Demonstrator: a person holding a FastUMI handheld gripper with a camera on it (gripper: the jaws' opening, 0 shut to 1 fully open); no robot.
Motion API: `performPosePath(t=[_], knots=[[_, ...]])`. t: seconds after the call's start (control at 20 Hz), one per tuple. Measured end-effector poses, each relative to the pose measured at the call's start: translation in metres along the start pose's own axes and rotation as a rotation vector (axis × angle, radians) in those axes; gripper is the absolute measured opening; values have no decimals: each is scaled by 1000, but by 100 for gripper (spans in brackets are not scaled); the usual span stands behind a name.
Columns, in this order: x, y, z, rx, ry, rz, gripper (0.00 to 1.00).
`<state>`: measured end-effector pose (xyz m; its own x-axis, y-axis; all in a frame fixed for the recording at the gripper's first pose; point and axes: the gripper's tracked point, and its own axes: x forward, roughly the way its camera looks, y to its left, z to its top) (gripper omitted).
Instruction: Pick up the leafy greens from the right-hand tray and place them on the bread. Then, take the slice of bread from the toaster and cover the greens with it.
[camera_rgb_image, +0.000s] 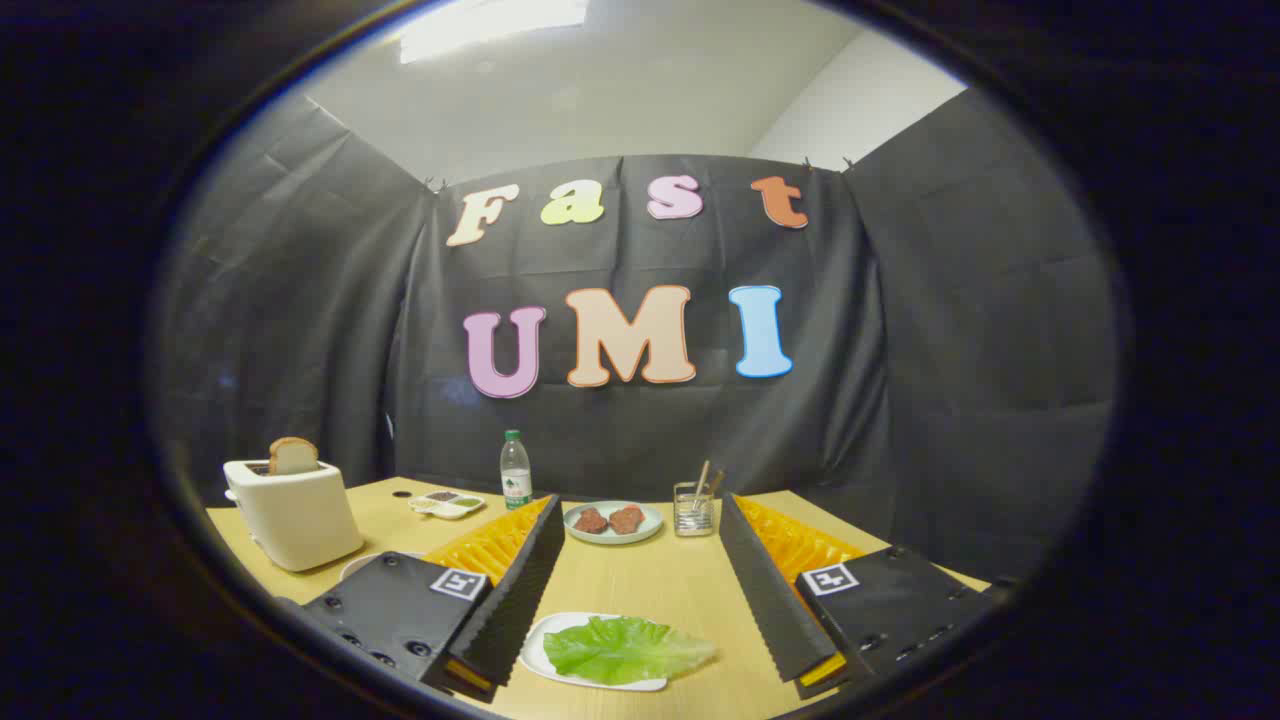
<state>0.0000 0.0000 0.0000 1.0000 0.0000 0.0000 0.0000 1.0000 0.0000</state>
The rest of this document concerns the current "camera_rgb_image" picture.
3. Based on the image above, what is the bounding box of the pale green round plate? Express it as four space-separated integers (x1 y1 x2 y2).
563 500 664 545

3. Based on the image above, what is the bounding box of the clear plastic water bottle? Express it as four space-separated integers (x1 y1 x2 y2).
500 430 534 512

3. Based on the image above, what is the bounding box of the white oval plate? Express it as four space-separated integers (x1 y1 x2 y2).
518 612 669 693

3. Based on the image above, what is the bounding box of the green lettuce leaf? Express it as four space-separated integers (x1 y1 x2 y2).
543 616 718 687

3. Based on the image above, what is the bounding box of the white toaster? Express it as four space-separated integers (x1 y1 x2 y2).
222 459 365 573

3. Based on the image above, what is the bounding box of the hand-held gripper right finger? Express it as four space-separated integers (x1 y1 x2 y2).
719 492 993 700

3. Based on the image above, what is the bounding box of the black backdrop cloth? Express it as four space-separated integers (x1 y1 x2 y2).
150 88 1123 583

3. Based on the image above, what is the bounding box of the clear glass utensil jar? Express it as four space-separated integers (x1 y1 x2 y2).
673 482 715 538

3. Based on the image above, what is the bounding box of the toasted bread slice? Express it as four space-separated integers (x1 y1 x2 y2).
268 437 321 476

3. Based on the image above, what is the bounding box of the white divided sauce dish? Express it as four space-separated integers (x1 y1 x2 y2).
409 490 487 521

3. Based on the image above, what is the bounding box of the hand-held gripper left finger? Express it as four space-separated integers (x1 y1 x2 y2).
300 494 567 701

